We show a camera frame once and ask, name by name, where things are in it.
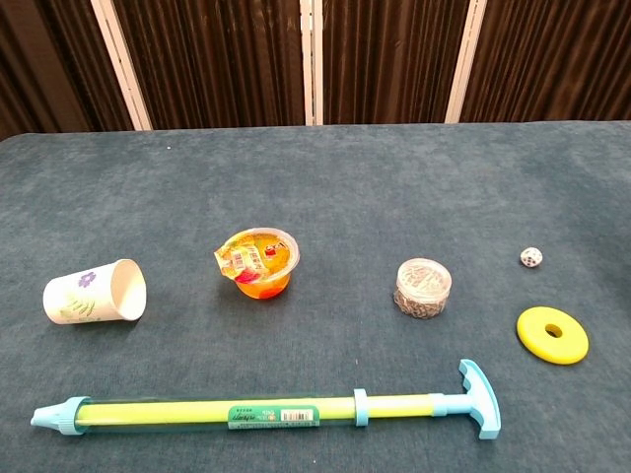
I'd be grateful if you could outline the blue-grey velvet table cloth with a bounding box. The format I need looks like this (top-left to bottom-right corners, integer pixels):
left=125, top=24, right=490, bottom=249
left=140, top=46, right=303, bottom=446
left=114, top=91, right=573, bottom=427
left=0, top=119, right=631, bottom=473

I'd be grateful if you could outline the orange jelly fruit cup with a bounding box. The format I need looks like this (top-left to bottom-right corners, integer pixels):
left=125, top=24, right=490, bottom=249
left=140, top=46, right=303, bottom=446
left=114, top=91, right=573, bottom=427
left=213, top=227, right=301, bottom=301

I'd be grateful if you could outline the clear round paper clip box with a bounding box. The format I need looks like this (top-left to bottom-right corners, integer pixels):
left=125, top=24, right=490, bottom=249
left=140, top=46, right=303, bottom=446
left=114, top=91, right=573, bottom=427
left=392, top=256, right=454, bottom=320

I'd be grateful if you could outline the dark brown pleated screen panel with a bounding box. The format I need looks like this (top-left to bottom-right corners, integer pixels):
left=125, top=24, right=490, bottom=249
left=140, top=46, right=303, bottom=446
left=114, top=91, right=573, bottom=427
left=0, top=0, right=133, bottom=142
left=111, top=0, right=307, bottom=131
left=321, top=0, right=470, bottom=126
left=459, top=0, right=631, bottom=124

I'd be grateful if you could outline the blue and yellow water pump toy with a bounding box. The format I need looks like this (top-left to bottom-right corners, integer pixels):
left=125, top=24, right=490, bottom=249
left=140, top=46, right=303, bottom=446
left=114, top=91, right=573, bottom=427
left=30, top=359, right=503, bottom=441

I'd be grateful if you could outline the white paper cup with flower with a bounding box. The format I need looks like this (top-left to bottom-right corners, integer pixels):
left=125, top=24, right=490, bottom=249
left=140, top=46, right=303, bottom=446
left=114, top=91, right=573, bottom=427
left=42, top=258, right=148, bottom=325

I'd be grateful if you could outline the white folding screen post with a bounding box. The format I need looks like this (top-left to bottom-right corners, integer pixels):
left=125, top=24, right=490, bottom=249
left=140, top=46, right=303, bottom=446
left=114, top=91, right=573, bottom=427
left=444, top=0, right=488, bottom=124
left=300, top=0, right=325, bottom=126
left=90, top=0, right=154, bottom=132

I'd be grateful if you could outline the yellow flat ring disc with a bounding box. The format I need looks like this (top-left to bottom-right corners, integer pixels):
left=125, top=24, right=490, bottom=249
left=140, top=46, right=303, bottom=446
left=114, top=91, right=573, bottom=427
left=516, top=305, right=591, bottom=367

